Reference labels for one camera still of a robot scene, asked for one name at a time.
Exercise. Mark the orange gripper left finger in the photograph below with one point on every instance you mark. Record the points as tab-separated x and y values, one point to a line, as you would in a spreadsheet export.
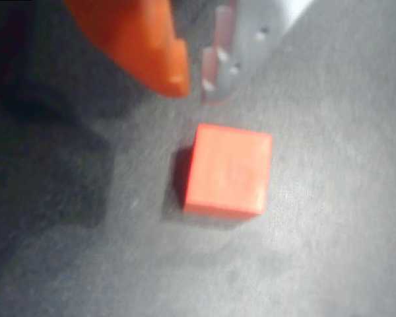
142	39

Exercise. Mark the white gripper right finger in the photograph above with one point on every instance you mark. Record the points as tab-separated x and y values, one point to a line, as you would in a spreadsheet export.
250	36

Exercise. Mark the red cube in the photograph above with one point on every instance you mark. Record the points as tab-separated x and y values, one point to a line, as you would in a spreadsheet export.
229	171

